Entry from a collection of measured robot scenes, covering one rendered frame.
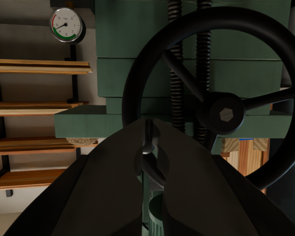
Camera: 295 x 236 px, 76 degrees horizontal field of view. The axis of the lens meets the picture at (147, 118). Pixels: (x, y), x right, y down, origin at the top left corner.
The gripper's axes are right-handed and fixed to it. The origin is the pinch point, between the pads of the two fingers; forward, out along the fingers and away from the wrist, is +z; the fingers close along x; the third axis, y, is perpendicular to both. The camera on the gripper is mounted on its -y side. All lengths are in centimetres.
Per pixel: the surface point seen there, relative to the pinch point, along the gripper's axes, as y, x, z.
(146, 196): 69, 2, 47
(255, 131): 19.7, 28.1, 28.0
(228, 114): 5.8, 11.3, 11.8
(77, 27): -2.9, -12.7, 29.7
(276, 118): 16.4, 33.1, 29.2
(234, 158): 147, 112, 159
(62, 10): -5.7, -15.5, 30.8
